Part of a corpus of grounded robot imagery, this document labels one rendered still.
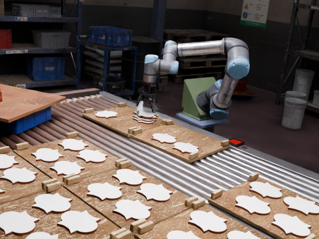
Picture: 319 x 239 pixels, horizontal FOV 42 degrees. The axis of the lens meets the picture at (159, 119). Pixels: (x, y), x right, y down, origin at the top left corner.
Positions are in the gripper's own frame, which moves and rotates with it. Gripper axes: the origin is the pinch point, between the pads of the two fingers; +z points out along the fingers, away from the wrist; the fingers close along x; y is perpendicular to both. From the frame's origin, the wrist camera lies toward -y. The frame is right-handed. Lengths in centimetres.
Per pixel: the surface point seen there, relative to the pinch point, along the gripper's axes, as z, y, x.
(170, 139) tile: 2.6, 35.4, -2.2
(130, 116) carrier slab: 3.7, -7.0, -6.3
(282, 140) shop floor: 97, -135, 264
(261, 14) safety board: -36, -382, 418
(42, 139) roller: 5, 13, -63
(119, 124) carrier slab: 3.7, 5.8, -18.8
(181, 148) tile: 2.6, 48.4, -3.2
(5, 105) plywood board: -7, -9, -77
